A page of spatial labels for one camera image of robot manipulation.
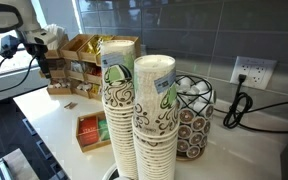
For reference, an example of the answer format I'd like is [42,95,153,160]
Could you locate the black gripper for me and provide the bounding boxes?
[25,42,52,79]

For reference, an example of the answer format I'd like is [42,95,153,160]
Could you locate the brown packet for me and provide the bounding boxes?
[63,101,79,111]

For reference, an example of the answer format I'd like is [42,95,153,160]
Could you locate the tiered bamboo shelf organizer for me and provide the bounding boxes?
[59,33,142,103]

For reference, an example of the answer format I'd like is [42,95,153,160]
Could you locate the brown packets pile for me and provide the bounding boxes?
[47,59,67,72]

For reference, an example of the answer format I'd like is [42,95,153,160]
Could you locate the pale small packets pile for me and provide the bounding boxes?
[48,79,70,90]

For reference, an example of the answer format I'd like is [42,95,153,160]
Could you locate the bamboo organizer for stir sticks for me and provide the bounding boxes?
[38,33,73,97]

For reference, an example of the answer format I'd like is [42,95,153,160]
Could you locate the white wrapped stir sticks bundle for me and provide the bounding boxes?
[45,23,68,51]

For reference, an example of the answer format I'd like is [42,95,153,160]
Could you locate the white creamer cups pile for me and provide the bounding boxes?
[75,82,92,92]

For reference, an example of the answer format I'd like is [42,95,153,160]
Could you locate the red packets pile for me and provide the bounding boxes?
[85,64,102,77]

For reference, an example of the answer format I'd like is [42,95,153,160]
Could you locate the yellow and white packets pile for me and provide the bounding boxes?
[90,83,102,96]

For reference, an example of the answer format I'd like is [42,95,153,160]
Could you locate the yellow sweetener packets pile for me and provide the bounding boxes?
[83,35,114,56]

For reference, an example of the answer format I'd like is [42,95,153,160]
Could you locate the red tea bags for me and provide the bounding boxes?
[78,116,101,147]

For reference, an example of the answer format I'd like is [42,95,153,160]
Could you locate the printed paper cup stack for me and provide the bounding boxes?
[132,54,181,180]
[99,39,139,180]

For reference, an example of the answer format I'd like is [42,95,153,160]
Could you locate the green tea bags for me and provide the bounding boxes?
[98,119,111,141]

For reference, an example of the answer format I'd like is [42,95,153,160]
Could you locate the long bamboo tea box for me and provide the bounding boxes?
[75,110,113,154]

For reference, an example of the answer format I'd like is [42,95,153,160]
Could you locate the wooden board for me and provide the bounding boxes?
[2,148,40,180]

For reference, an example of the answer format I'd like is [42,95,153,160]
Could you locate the white round tray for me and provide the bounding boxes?
[101,162,122,180]

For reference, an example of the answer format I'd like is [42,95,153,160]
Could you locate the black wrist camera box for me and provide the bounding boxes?
[0,34,21,60]

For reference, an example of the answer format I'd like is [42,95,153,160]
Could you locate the wire basket of coffee pods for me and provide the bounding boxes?
[174,74,217,162]

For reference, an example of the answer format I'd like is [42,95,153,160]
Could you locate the black power cable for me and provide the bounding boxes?
[213,73,288,134]

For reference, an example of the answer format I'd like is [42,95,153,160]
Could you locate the white wall outlet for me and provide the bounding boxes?
[229,55,278,91]

